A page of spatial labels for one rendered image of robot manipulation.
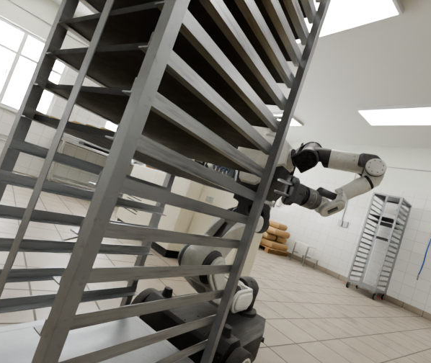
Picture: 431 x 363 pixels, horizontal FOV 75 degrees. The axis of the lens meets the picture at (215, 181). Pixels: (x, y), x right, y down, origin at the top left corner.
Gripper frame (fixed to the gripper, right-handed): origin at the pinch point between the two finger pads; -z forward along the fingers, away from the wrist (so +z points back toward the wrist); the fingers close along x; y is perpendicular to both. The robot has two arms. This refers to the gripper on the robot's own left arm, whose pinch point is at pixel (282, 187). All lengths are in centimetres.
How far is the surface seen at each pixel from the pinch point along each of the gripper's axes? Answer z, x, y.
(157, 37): -68, 10, 39
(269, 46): -36, 36, 18
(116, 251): -50, -45, -22
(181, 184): 25, -8, -193
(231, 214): -26.4, -16.6, 12.9
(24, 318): -72, -86, -43
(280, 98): -20.6, 27.4, 9.7
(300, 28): -22, 54, 10
